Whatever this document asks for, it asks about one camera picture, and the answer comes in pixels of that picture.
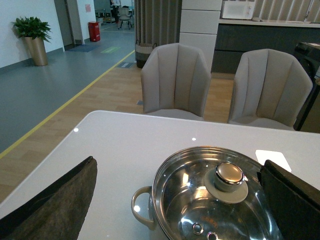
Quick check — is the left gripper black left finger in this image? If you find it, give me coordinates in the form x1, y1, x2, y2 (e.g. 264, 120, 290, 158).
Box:
0, 156, 98, 240

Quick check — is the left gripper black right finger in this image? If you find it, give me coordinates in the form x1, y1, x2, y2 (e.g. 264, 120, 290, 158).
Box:
257, 159, 320, 240

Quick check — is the glass pot lid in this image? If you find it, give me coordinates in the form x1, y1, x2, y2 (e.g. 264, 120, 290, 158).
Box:
148, 146, 283, 240

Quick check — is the white electric cooking pot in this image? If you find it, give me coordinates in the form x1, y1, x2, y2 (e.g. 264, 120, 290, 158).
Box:
131, 146, 285, 240

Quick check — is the beige chair right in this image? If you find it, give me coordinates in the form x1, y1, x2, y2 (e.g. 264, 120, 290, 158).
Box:
227, 48, 313, 131

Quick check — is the beige chair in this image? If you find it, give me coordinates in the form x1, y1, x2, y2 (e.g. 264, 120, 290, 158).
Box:
227, 48, 313, 131
141, 43, 212, 121

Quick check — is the black appliance at right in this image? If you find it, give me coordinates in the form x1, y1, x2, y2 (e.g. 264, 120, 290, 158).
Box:
293, 41, 320, 132

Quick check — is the beige chair left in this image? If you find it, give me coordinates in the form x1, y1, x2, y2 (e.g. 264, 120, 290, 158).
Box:
141, 43, 212, 121

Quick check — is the dark kitchen counter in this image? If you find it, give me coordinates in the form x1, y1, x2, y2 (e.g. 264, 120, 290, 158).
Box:
211, 22, 320, 74

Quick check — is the woven basket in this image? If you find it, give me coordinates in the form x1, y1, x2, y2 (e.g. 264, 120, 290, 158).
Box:
135, 40, 157, 69

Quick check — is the green potted plant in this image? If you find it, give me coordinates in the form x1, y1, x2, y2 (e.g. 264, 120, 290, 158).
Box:
13, 16, 51, 67

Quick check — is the red bin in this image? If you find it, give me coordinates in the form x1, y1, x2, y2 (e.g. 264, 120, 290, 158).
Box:
88, 21, 101, 42

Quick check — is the white microwave oven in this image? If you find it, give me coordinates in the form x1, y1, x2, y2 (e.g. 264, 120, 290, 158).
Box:
221, 0, 256, 20

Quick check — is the grey office chair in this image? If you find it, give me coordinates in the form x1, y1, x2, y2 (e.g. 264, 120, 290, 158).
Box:
118, 7, 132, 30

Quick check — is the person in background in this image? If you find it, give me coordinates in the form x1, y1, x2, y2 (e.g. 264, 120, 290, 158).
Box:
109, 0, 122, 23

